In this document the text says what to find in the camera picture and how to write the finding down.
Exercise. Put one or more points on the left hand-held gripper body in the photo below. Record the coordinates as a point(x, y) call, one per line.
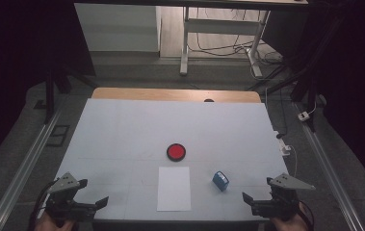
point(71, 208)

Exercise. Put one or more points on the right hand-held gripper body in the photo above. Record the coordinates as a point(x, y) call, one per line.
point(279, 205)

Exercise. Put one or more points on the blue stamp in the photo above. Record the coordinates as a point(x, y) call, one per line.
point(221, 180)

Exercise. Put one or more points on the round red ink pad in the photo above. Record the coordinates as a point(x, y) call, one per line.
point(176, 152)

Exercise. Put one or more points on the person's right hand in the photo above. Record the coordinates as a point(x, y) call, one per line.
point(294, 224)

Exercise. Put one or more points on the person's left hand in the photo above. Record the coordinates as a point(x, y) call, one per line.
point(50, 224)

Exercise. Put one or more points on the white power strip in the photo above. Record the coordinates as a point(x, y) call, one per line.
point(282, 144)

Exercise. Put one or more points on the white paper sheet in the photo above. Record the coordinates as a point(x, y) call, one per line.
point(174, 189)

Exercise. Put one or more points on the small white adapter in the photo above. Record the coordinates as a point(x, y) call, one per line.
point(303, 116)

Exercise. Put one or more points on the white table cover sheet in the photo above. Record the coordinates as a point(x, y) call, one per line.
point(138, 134)

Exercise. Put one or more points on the black metal stand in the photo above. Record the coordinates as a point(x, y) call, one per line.
point(308, 83)
point(50, 96)

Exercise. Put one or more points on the black table grommet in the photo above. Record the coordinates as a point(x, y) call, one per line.
point(209, 100)

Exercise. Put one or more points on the wooden table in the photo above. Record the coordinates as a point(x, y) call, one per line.
point(157, 94)

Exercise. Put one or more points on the white cabinet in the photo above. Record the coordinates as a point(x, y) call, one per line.
point(119, 29)

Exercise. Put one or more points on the black rectangular floor frame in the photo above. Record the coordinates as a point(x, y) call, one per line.
point(58, 135)

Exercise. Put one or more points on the metal floor rail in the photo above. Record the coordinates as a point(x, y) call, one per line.
point(22, 170)
point(327, 166)

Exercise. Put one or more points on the white desk frame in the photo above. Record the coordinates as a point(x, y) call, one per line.
point(221, 26)

